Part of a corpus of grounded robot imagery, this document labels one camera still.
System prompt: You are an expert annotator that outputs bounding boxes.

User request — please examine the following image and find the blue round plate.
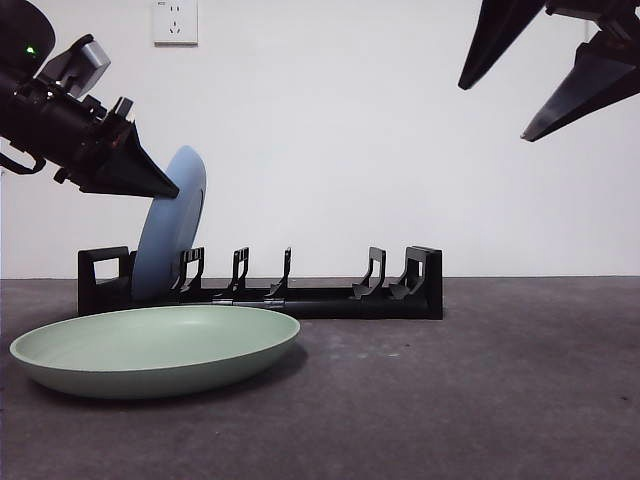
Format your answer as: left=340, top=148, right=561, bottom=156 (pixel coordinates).
left=130, top=144, right=209, bottom=302

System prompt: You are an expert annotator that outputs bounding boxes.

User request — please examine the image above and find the pale green round plate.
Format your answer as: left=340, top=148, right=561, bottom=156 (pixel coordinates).
left=8, top=305, right=303, bottom=400

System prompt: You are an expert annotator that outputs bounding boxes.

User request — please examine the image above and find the black plastic plate rack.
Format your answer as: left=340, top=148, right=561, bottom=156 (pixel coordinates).
left=77, top=244, right=445, bottom=321

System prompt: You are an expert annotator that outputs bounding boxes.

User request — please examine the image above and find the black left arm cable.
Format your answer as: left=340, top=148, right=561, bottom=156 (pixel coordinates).
left=0, top=142, right=49, bottom=175

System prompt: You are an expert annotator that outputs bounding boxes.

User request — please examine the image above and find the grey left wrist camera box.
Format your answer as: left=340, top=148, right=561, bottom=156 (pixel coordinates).
left=33, top=33, right=112, bottom=97

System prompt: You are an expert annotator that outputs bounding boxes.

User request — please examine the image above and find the white wall socket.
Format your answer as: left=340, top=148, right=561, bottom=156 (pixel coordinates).
left=153, top=0, right=200, bottom=49

